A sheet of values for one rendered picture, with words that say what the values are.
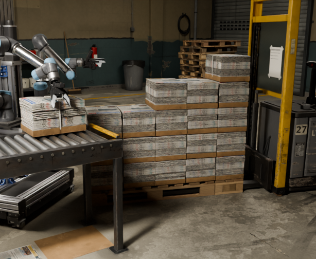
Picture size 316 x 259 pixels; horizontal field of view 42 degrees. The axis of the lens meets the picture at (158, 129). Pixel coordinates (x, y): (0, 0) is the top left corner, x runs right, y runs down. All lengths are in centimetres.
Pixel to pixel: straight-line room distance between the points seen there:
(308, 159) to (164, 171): 137
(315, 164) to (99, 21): 770
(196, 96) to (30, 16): 698
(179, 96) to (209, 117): 35
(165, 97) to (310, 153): 149
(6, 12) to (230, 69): 192
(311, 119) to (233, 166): 83
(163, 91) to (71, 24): 710
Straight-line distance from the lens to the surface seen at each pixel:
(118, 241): 294
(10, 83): 351
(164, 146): 360
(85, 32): 1056
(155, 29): 1149
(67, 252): 301
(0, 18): 355
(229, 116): 376
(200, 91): 361
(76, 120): 289
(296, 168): 405
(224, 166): 387
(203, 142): 372
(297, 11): 375
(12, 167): 245
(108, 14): 1086
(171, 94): 353
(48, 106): 280
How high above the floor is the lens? 149
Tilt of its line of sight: 13 degrees down
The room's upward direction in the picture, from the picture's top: 1 degrees clockwise
